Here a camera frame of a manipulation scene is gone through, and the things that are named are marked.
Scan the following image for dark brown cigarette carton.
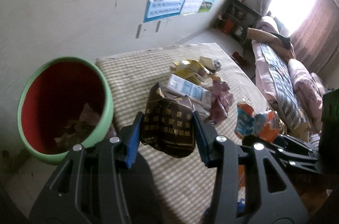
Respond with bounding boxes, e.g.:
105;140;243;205
140;83;195;158

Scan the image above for blue white milk carton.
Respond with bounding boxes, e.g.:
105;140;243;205
166;74;211;110

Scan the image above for pink wrapper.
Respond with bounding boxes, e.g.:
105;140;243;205
208;77;234;125

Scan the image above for yellow crushed carton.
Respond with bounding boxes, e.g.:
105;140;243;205
169;59;211;82

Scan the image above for beige silver wrapper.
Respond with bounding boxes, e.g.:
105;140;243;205
199;57;221;73

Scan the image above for orange plastic bag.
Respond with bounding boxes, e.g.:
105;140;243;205
258;110;280;143

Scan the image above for striped woven table mat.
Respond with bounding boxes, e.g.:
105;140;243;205
94;42;276;224

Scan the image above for bed with plaid sheet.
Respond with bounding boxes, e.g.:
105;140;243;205
251;16;325;138

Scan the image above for red bin with green rim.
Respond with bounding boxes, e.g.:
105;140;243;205
17;57;114;165

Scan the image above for pink quilt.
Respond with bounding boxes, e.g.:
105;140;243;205
288;58;322;132

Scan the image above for red slippers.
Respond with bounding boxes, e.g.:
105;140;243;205
231;51;249;66

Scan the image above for brown plush toy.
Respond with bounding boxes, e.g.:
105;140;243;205
247;28;291;50

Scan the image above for pink window curtain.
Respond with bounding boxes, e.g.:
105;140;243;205
258;0;338;73

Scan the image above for dark wooden shelf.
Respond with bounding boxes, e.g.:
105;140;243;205
213;0;262;46

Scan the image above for white wall socket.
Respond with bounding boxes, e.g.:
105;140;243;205
136;23;150;39

